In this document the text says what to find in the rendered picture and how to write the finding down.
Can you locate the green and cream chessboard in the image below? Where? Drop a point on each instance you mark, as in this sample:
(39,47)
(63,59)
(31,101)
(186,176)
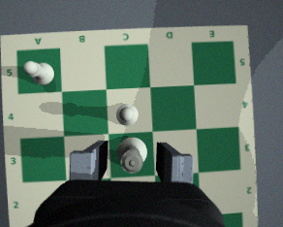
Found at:
(192,89)

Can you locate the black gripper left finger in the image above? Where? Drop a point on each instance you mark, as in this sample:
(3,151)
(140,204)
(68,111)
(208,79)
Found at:
(90,163)

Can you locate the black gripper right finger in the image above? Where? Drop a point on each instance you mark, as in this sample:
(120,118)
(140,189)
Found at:
(173,166)

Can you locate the white pawn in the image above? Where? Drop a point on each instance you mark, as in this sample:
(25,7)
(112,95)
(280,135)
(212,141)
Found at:
(44,74)
(127,114)

